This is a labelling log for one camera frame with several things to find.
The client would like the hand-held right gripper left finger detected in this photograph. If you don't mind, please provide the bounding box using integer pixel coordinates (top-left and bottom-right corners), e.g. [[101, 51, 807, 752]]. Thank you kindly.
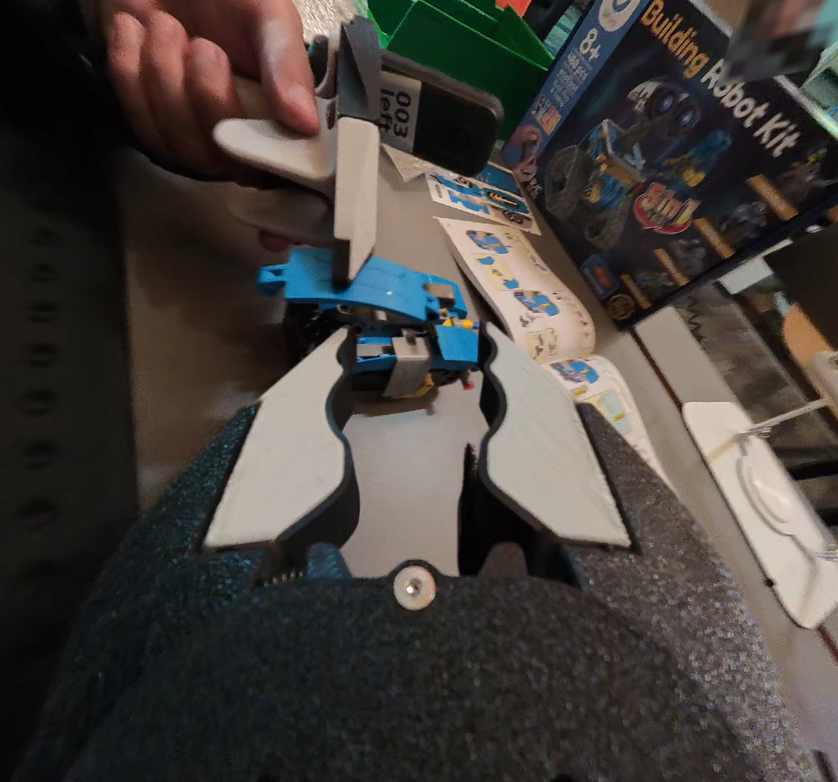
[[203, 327, 361, 554]]

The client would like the person's left hand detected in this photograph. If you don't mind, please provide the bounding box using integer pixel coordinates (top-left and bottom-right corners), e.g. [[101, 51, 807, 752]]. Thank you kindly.
[[97, 0, 323, 181]]

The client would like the printed paper sheet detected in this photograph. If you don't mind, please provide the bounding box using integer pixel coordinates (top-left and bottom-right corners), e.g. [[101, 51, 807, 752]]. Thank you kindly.
[[426, 163, 542, 236]]

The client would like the white instruction booklet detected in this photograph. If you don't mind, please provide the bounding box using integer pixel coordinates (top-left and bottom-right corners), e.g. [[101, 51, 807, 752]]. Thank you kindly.
[[437, 218, 675, 491]]

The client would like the person's left forearm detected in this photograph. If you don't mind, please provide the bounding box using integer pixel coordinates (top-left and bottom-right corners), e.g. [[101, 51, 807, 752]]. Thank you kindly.
[[0, 0, 132, 141]]

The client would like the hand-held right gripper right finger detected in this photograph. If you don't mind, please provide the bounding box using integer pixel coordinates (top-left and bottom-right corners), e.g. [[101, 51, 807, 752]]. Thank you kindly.
[[478, 324, 632, 549]]

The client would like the green plastic bin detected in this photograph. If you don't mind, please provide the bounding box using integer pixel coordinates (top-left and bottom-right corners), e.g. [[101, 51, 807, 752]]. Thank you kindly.
[[333, 0, 555, 141]]

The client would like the grey desk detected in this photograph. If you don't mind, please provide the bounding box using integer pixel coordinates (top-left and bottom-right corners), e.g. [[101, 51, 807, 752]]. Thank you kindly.
[[121, 134, 838, 757]]

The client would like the blue yellow toy brick model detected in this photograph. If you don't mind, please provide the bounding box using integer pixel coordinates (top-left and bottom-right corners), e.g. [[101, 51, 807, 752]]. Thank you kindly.
[[282, 274, 483, 401]]

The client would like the black flat board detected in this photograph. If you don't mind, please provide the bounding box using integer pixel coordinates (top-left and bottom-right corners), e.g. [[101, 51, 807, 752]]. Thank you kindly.
[[762, 229, 838, 338]]

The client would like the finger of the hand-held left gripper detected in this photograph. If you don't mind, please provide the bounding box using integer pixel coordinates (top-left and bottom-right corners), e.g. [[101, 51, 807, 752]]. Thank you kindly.
[[331, 116, 382, 288]]

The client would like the dark blue toy kit box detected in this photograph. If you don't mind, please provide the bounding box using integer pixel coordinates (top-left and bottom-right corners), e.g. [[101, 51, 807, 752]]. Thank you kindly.
[[504, 0, 838, 329]]

